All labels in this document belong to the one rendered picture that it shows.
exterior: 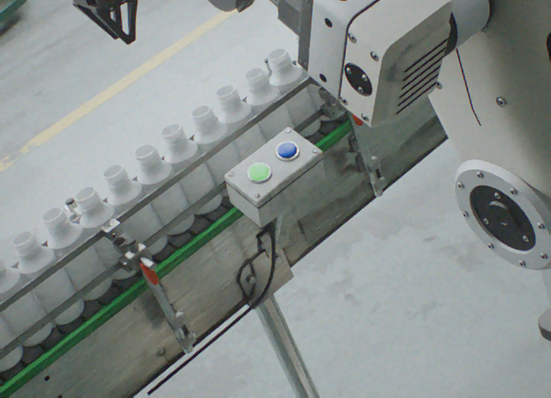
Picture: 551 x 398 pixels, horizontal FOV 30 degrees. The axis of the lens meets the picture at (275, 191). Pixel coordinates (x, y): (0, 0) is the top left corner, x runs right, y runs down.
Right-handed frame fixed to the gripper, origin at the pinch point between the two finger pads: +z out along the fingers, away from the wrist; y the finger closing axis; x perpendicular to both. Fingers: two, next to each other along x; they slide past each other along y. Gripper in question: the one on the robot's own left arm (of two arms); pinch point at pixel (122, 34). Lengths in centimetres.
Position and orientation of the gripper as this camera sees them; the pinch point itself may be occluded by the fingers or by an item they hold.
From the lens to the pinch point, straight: 144.9
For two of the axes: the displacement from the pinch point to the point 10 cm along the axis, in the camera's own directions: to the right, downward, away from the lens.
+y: 6.1, 3.2, -7.3
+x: 7.3, -5.8, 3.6
